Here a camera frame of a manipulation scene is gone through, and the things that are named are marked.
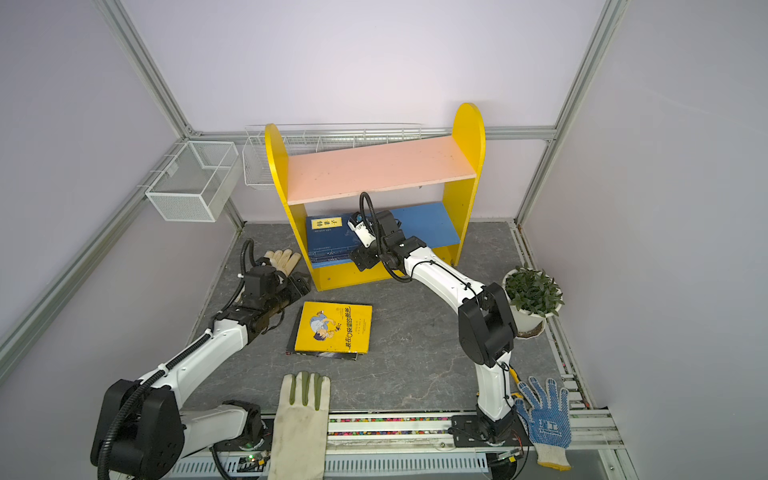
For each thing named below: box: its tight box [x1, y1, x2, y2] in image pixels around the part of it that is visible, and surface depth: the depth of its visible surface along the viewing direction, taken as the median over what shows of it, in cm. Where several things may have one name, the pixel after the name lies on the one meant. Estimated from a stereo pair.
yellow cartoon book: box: [294, 301, 373, 353], surface depth 88 cm
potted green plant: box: [502, 263, 565, 339], surface depth 82 cm
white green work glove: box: [267, 371, 331, 480], surface depth 75 cm
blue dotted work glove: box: [514, 376, 572, 471], surface depth 77 cm
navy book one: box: [308, 246, 355, 269], surface depth 90 cm
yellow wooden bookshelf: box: [265, 103, 486, 291], surface depth 79 cm
